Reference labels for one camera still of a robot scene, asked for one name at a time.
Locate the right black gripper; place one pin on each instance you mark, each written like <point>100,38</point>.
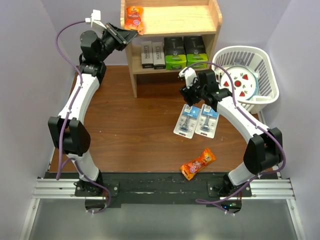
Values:
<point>187,94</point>

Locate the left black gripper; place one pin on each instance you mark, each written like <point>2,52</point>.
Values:
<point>121,37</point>

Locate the orange razor bag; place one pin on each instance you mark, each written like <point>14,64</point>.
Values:
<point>190,169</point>
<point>134,19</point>

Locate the blue razor blister pack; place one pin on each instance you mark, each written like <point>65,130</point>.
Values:
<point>187,121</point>
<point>207,122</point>

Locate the silver Harry's razor box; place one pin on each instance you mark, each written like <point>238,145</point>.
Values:
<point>147,61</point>

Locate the white Harry's razor box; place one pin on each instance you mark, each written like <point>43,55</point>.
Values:
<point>158,56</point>

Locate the black green razor box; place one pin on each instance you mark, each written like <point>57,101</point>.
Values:
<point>174,53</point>
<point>195,51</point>

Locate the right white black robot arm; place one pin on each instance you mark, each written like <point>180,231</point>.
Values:
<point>264,145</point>

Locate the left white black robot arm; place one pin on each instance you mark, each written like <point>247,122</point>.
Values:
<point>67,129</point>

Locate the white watermelon pattern plate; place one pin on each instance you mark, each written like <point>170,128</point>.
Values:
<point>245,82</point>

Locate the white plastic laundry basket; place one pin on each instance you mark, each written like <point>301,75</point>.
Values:
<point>256,60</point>

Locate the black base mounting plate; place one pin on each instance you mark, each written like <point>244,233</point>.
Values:
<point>162,188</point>

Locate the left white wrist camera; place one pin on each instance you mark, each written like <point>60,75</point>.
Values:
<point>95,21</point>

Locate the aluminium rail frame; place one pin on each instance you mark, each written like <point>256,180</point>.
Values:
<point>267,206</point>

